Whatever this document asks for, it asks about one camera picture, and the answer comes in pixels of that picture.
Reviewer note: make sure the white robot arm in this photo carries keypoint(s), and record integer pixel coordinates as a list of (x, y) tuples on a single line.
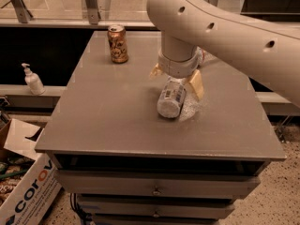
[(268, 53)]

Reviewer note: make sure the blue label plastic bottle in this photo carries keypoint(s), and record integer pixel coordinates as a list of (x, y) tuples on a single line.
[(171, 99)]

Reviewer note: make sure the grey drawer cabinet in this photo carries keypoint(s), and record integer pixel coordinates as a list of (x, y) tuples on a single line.
[(107, 121)]

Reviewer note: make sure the top cabinet drawer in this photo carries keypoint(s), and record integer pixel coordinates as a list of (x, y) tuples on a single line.
[(157, 184)]

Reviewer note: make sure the white pump dispenser bottle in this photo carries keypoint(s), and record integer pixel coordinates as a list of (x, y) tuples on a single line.
[(33, 81)]

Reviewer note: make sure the gold soda can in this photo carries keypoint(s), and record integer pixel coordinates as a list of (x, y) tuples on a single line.
[(118, 44)]

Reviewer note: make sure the clear crumpled plastic bottle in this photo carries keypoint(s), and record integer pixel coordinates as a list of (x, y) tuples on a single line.
[(204, 57)]

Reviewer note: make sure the metal railing post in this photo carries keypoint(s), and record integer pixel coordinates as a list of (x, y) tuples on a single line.
[(92, 11), (22, 13)]

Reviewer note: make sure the left metal railing post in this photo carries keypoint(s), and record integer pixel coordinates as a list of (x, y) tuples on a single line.
[(22, 13)]

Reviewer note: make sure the white corovan cardboard box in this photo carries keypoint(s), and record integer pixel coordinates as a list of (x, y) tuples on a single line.
[(29, 201)]

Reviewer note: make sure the cabinet drawer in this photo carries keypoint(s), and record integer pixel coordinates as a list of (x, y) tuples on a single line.
[(154, 207), (157, 184)]

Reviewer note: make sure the middle metal railing post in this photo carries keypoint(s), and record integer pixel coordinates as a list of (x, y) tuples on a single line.
[(92, 11)]

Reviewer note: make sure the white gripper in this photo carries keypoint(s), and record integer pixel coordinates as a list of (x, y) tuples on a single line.
[(177, 67)]

